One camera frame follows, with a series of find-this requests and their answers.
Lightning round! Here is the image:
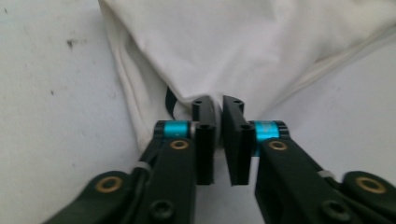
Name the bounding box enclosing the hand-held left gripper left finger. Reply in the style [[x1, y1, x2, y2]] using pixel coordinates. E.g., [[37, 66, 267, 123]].
[[154, 95, 217, 186]]

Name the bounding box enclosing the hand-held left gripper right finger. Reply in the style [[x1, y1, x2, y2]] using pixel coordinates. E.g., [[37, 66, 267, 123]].
[[221, 95, 290, 187]]

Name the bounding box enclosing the white garment with black trim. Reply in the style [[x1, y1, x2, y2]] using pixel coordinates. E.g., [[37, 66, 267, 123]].
[[97, 0, 396, 157]]

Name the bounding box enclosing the white table mat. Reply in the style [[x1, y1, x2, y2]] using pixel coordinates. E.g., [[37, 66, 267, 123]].
[[0, 0, 396, 224]]

